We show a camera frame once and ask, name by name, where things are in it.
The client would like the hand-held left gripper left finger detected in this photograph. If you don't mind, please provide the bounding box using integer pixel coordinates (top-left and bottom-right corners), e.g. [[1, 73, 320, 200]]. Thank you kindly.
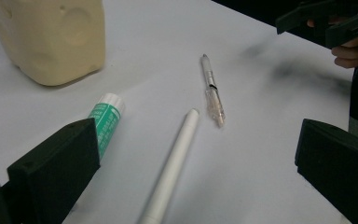
[[7, 117, 102, 224]]

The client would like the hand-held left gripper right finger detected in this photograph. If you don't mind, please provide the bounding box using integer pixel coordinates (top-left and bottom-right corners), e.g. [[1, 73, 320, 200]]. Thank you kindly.
[[294, 118, 358, 224]]

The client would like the green and white glue stick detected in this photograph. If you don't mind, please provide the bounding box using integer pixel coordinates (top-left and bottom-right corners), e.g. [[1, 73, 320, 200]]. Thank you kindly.
[[87, 92, 126, 161]]

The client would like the clear plastic pen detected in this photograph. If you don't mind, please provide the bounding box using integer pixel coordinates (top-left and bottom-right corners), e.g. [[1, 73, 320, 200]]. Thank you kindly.
[[200, 53, 227, 129]]

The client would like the white pen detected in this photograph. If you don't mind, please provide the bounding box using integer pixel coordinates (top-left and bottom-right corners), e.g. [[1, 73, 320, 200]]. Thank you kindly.
[[138, 107, 200, 224]]

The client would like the cream ceramic pen holder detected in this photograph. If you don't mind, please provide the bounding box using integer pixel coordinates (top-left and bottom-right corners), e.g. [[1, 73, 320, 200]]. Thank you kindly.
[[0, 0, 106, 88]]

